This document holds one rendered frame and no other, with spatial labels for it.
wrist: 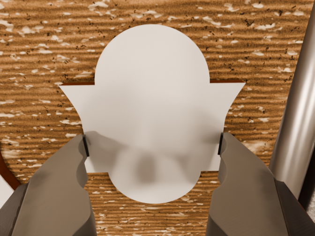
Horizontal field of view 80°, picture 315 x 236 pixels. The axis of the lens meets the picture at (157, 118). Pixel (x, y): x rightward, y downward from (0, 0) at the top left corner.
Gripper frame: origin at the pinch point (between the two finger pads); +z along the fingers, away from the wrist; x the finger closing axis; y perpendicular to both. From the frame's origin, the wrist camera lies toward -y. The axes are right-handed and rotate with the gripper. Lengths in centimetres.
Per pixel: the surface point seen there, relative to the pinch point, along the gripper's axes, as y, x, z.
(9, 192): 5.3, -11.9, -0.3
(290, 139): 2.7, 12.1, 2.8
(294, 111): 0.0, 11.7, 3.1
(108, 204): 7.9, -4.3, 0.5
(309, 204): 11.1, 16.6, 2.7
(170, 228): 11.2, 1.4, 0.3
